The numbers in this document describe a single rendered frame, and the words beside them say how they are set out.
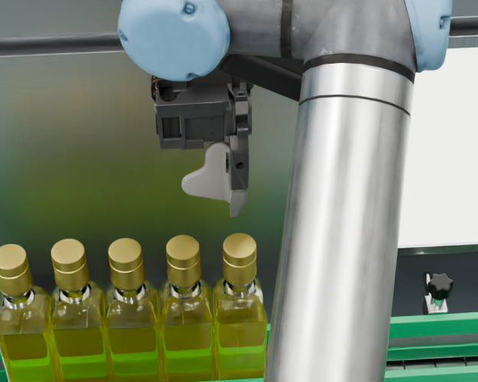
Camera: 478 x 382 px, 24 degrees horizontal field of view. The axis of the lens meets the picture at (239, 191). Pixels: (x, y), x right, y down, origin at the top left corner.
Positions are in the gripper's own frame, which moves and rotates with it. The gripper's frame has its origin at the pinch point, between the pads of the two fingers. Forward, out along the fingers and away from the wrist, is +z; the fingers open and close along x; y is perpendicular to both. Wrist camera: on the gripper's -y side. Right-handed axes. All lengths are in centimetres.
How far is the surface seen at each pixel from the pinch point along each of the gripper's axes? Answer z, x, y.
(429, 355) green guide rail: 35.9, -3.1, -23.5
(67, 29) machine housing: -9.1, -13.1, 15.4
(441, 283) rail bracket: 24.3, -5.1, -23.9
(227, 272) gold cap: 12.1, 1.0, 1.3
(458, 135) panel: 7.4, -12.1, -25.0
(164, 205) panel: 15.9, -12.3, 7.5
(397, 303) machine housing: 40.9, -15.0, -22.3
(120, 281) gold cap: 12.1, 1.3, 12.2
